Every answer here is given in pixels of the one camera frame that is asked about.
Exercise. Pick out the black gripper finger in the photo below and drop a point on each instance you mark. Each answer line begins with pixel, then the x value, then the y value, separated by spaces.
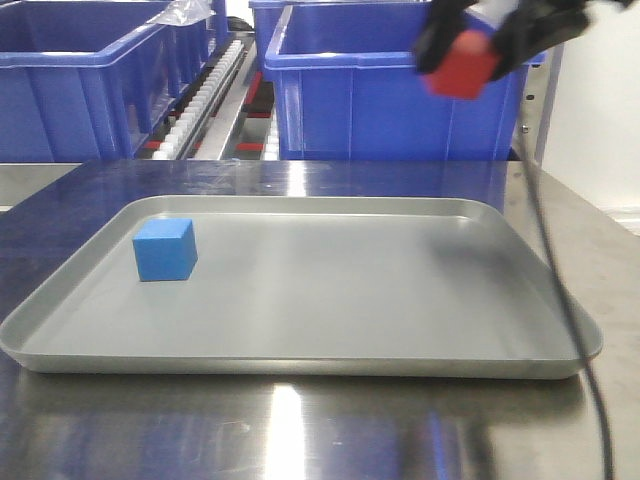
pixel 444 22
pixel 534 27

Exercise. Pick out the red foam cube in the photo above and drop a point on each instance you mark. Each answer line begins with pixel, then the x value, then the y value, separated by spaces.
pixel 466 68

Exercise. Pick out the blue foam cube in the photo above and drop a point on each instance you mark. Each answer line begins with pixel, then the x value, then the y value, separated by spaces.
pixel 165 249

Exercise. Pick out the blue plastic bin right front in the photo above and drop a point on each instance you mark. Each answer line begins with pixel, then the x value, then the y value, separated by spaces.
pixel 346 89

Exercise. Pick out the blue plastic bin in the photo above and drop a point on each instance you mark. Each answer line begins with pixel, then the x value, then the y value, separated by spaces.
pixel 346 89
pixel 79 106

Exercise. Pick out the white roller track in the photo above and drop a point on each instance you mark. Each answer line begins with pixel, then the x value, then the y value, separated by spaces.
pixel 185 132

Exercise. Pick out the grey metal tray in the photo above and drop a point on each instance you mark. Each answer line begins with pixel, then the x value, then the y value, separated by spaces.
pixel 315 285

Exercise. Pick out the blue plastic bin upper middle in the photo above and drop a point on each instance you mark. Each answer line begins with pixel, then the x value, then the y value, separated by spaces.
pixel 79 106

